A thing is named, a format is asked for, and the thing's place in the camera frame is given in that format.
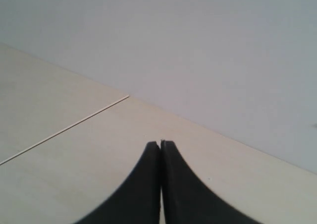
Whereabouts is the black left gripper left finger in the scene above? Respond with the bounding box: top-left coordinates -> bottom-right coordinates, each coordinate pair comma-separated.
78,141 -> 161,224

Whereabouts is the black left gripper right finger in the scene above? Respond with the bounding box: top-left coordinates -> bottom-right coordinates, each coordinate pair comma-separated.
160,140 -> 257,224

